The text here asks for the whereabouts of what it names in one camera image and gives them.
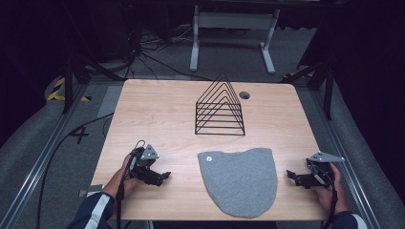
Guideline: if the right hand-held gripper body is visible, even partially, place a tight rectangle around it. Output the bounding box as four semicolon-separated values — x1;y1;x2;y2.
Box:
293;152;346;190

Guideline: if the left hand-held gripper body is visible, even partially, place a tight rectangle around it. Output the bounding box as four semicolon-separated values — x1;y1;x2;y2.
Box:
128;143;164;187

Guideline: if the grey felt bag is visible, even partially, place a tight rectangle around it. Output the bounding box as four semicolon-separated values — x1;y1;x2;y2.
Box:
197;147;279;219

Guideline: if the black wire triangular rack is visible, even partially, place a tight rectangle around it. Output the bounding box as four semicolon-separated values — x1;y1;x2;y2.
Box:
194;72;246;136

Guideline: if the person's left hand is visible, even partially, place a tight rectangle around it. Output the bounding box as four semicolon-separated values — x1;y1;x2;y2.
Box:
111;154;141;196

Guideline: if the person's right hand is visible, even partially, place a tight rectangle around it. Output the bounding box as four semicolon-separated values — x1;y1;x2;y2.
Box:
314;162;350;216

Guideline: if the grey tape piece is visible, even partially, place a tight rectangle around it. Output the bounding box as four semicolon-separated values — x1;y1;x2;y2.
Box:
77;183;105;198

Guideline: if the black metal stand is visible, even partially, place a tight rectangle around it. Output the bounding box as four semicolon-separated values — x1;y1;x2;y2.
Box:
62;53;125;115
280;60;335;121

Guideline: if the yellow black floor tape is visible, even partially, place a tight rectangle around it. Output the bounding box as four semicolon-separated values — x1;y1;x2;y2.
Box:
47;76;93;103

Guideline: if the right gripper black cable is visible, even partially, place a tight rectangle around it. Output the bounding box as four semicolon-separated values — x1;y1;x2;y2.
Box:
318;165;339;229

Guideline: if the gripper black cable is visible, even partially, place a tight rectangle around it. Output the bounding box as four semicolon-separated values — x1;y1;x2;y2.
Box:
115;139;147;229
318;165;339;229

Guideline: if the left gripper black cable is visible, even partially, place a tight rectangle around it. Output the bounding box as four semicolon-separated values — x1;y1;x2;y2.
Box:
115;139;147;229

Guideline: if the aluminium floor rail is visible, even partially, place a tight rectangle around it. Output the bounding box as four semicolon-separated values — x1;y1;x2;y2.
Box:
310;89;383;229
0;83;91;229

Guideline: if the black floor cable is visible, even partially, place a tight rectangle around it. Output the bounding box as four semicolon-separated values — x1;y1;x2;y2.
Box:
35;112;115;229

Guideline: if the bundle of black cables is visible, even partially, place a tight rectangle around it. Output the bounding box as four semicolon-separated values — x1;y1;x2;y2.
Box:
123;25;214;82

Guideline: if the white metal table frame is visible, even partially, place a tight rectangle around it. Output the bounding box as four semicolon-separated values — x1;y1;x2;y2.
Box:
189;5;281;75

